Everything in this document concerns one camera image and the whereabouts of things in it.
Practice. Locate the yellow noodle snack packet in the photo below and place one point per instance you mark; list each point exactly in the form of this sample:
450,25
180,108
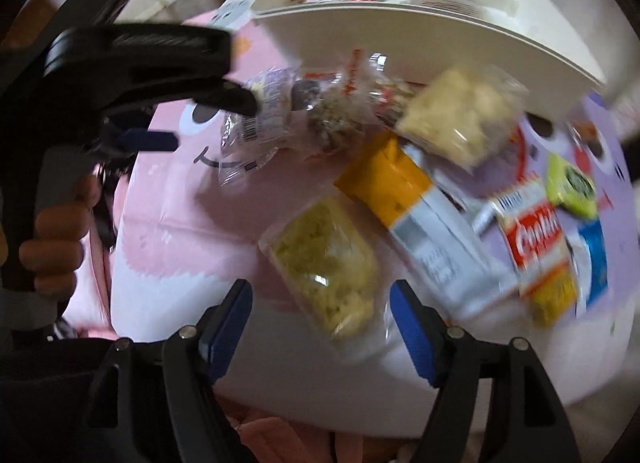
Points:
325,263

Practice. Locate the orange and white snack packet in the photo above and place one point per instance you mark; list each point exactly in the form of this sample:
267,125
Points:
385,178

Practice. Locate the clear barcode snack packet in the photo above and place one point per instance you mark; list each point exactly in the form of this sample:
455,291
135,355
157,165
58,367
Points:
255,135

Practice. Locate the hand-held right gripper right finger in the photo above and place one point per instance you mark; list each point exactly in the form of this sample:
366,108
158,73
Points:
415,338

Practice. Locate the blue and white snack packet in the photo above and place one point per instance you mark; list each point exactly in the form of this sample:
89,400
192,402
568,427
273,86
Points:
595,253

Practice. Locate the clear seed snack packet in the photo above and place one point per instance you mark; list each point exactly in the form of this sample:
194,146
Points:
330,123

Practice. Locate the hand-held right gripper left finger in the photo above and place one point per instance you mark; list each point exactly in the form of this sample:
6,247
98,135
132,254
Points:
229,330

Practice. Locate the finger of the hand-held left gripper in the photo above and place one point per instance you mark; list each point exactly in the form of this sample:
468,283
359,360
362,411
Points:
237,99
150,140

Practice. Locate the red and yellow cookie packet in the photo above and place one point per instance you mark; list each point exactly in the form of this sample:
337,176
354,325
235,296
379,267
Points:
535,243

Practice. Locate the pale yellow cracker packet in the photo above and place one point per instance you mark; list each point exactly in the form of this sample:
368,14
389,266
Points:
460,113

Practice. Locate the cream plastic bin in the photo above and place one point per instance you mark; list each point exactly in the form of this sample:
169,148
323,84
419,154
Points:
350,38

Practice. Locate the person's left hand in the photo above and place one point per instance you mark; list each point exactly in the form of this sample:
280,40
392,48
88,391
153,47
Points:
55,238

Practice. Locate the green round snack packet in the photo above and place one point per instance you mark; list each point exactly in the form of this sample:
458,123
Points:
570,188

